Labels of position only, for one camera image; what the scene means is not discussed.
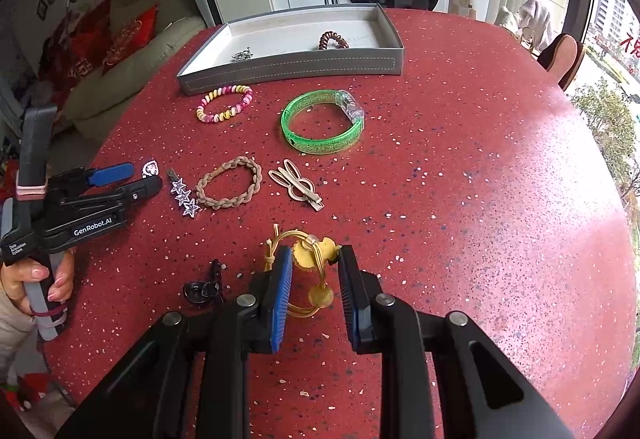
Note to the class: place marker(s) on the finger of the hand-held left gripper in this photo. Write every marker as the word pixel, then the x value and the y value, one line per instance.
pixel 131 195
pixel 114 173

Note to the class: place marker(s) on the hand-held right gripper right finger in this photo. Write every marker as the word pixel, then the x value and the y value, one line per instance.
pixel 352 304

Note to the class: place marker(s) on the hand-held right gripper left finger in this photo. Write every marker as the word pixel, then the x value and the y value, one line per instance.
pixel 281 304

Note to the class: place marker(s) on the small silver heart charm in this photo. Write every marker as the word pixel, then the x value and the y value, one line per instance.
pixel 150 167

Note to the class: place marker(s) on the silver star hair clip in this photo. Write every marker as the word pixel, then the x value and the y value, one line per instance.
pixel 181 193

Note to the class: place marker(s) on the black claw hair clip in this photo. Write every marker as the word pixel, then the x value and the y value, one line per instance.
pixel 200 291

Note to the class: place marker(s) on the rose gold bunny hair clip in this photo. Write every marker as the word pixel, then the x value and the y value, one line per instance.
pixel 295 186

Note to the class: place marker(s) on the green glitter bangle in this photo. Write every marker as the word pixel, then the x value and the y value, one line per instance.
pixel 320 146

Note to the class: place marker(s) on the grey jewelry tray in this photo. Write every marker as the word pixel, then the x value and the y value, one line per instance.
pixel 300 26

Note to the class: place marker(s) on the person's left hand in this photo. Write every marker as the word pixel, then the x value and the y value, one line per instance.
pixel 30 276

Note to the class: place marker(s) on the beige leather sofa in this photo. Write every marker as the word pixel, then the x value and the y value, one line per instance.
pixel 145 84

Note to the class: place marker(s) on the red cushions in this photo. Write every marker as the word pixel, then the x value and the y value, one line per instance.
pixel 75 54

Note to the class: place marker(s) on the red embroidered cushion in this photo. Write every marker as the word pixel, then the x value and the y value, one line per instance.
pixel 131 41

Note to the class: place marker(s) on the brown wooden chair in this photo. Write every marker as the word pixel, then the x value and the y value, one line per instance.
pixel 562 56

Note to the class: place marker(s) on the white fluffy cloth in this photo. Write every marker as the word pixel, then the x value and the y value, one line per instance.
pixel 536 16

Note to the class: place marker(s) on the small dark picture frame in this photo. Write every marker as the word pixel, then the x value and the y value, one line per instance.
pixel 42 9

